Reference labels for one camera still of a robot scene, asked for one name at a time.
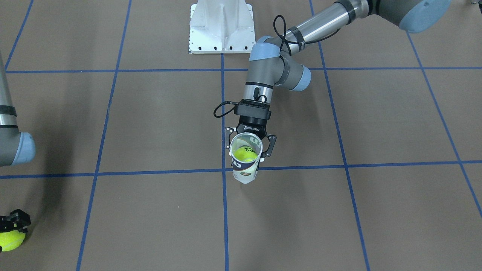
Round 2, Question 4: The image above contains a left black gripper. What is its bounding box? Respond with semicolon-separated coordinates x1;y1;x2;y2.
224;99;277;161

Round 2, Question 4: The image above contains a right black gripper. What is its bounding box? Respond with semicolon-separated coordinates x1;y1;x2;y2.
0;210;31;233

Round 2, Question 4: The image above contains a yellow Roland Garros tennis ball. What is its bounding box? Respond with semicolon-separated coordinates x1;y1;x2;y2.
234;146;258;163

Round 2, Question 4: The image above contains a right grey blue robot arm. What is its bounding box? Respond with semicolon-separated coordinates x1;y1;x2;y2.
0;61;36;234

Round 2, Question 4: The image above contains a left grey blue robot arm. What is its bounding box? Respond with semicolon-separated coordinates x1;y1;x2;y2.
224;0;451;158

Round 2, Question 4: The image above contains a brown paper table mat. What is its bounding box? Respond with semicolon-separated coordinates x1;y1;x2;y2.
0;0;482;271

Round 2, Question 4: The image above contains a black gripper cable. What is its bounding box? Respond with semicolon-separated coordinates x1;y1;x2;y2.
213;100;241;119

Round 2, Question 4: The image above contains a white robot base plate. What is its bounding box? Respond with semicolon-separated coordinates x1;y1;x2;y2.
188;0;255;54

